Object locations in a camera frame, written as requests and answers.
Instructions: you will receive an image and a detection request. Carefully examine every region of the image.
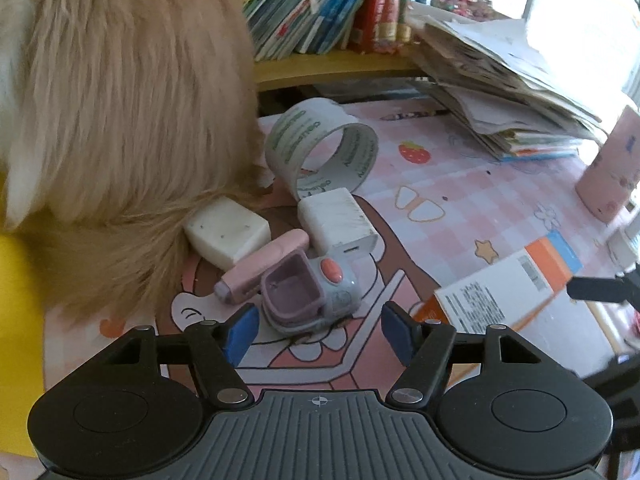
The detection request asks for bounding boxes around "grey tape roll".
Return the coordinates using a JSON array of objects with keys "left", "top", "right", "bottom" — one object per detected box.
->
[{"left": 265, "top": 98, "right": 378, "bottom": 200}]

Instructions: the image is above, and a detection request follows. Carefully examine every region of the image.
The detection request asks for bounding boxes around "yellow cardboard box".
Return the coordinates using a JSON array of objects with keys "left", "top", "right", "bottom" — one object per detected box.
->
[{"left": 0, "top": 235, "right": 44, "bottom": 457}]

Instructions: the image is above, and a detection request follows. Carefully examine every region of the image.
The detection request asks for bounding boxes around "stack of papers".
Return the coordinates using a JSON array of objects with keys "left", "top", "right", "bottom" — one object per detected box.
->
[{"left": 406, "top": 3, "right": 606, "bottom": 160}]

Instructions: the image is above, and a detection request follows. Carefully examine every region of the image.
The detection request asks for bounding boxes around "pink cylindrical cup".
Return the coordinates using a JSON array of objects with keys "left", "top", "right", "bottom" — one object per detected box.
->
[{"left": 575, "top": 106, "right": 640, "bottom": 223}]

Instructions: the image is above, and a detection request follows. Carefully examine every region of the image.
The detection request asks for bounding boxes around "pink tube case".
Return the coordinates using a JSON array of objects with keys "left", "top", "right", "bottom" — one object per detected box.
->
[{"left": 214, "top": 229, "right": 309, "bottom": 304}]

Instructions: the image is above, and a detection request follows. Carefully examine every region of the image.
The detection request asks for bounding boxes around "white orange usmile box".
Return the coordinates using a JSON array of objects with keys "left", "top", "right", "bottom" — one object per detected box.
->
[{"left": 412, "top": 231, "right": 582, "bottom": 334}]

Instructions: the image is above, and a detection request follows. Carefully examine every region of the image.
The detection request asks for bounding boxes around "white power adapter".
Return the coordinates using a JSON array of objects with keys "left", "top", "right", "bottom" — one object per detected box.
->
[{"left": 297, "top": 188, "right": 378, "bottom": 259}]

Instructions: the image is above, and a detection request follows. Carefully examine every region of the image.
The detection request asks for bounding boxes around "fluffy cream cat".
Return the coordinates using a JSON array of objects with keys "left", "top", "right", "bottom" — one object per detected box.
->
[{"left": 1, "top": 0, "right": 262, "bottom": 321}]

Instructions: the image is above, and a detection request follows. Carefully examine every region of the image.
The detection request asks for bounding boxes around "white soap bar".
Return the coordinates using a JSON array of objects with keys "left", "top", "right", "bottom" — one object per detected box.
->
[{"left": 183, "top": 197, "right": 271, "bottom": 271}]

